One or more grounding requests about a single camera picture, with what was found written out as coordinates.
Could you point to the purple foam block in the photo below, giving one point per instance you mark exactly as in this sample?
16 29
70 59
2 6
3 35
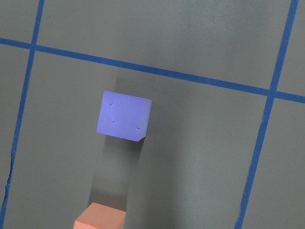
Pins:
124 116

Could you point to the orange foam block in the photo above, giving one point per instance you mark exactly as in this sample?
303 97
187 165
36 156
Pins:
98 216

